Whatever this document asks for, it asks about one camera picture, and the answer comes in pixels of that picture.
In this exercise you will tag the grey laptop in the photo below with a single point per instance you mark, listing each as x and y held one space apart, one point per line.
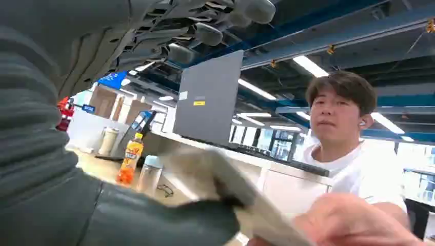
207 102

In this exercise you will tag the red object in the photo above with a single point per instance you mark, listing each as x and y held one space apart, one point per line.
65 112

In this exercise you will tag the small blue sign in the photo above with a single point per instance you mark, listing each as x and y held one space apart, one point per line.
88 108

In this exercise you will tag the large blue hanging sign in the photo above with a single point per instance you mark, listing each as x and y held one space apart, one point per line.
114 79

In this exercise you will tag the clear bottle with pale cap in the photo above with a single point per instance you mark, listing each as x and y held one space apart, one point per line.
149 176

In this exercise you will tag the ribbed grey left arm sleeve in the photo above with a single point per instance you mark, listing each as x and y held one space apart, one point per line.
27 135

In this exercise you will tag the dark tablet on stand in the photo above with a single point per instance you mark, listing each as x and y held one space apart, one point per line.
136 130

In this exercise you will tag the ceiling strip light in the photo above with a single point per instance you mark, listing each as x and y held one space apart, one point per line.
285 128
310 66
256 89
387 123

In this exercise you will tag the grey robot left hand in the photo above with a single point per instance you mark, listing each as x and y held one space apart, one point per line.
142 224

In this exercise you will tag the person's hand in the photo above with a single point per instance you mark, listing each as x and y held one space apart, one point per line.
343 224

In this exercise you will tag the person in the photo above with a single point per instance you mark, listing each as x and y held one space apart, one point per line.
360 176

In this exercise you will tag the black eyeglasses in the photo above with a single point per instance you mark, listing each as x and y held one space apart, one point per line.
165 191

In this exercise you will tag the orange drink bottle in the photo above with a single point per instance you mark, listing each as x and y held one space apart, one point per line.
131 159

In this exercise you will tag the white earbud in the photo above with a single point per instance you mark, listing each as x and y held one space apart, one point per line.
362 123

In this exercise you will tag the white cylindrical cup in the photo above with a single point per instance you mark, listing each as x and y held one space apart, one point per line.
108 141

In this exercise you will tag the pale card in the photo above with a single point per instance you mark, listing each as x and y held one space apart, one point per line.
200 169

